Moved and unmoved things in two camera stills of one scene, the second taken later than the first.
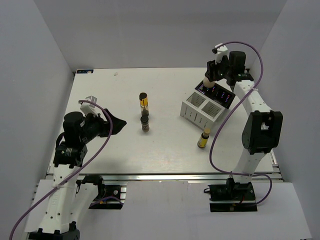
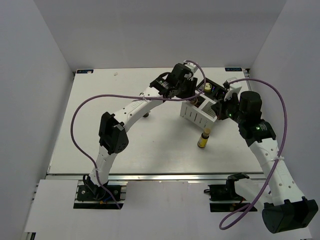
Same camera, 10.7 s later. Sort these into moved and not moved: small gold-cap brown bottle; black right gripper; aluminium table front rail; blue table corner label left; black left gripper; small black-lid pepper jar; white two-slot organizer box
Moved: black left gripper; black right gripper; small black-lid pepper jar
Not moved: aluminium table front rail; small gold-cap brown bottle; blue table corner label left; white two-slot organizer box
